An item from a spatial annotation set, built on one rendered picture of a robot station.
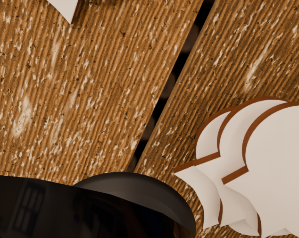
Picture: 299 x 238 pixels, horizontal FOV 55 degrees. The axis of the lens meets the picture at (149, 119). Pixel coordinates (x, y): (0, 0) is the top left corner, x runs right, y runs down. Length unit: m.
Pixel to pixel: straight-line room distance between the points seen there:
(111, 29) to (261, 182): 0.18
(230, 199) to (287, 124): 0.09
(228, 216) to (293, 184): 0.07
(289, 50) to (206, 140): 0.11
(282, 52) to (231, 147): 0.09
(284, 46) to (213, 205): 0.16
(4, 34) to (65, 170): 0.14
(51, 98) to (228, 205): 0.19
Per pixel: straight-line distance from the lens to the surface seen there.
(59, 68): 0.27
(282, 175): 0.27
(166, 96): 0.28
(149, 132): 0.29
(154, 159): 0.29
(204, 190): 0.29
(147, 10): 0.25
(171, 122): 0.27
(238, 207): 0.29
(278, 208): 0.29
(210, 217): 0.31
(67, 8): 0.24
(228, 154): 0.26
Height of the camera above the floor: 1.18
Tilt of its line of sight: 68 degrees down
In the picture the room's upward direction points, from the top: 177 degrees clockwise
